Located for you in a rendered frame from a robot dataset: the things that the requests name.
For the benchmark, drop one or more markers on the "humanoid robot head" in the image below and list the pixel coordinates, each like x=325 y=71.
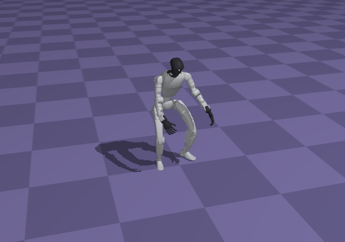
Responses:
x=176 y=65

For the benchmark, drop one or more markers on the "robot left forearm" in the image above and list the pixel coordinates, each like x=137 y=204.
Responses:
x=201 y=101

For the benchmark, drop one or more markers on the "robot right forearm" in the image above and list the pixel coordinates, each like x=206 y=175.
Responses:
x=159 y=110

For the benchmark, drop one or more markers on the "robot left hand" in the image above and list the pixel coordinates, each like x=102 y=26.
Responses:
x=208 y=110

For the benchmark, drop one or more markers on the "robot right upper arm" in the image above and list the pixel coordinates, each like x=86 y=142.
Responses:
x=158 y=80

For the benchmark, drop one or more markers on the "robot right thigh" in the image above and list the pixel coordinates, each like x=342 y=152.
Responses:
x=158 y=126

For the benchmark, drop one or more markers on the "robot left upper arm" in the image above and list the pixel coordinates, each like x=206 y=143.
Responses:
x=191 y=84

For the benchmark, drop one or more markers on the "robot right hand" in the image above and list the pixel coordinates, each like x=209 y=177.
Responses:
x=167 y=126

